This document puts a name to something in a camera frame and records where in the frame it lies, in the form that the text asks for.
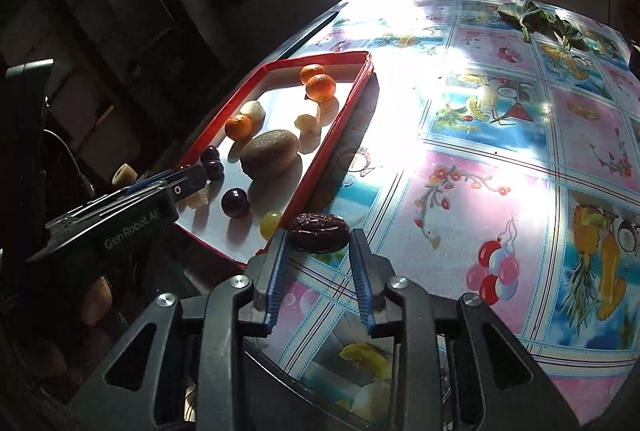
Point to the green grape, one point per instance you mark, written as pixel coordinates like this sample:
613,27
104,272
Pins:
270,223

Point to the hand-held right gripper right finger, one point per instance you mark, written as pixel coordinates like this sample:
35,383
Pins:
364,286

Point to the red date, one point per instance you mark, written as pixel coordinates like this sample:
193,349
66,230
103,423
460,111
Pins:
318,233

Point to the dark purple grape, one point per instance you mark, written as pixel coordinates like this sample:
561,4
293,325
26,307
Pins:
216,169
234,202
210,153

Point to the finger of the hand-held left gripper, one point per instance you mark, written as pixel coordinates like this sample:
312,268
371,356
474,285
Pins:
187,183

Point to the red rimmed white tray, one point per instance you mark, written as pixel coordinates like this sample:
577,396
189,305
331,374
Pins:
280,108

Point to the orange tangerine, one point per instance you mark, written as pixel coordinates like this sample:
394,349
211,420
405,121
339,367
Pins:
238,127
312,72
321,88

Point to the peeled banana piece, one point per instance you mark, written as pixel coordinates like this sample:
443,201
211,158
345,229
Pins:
201,199
307,120
252,109

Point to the green leaf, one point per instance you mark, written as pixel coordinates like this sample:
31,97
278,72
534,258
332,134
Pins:
522,16
575,33

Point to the person's left hand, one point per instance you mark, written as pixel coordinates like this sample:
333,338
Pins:
97,301

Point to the fruit printed tablecloth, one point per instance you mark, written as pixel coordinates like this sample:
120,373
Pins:
475,186

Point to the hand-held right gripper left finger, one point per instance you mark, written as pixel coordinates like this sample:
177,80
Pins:
274,281

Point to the beige round piece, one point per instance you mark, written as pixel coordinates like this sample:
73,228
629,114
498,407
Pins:
124,172

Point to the brown kiwi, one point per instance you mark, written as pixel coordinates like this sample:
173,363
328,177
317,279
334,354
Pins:
269,152

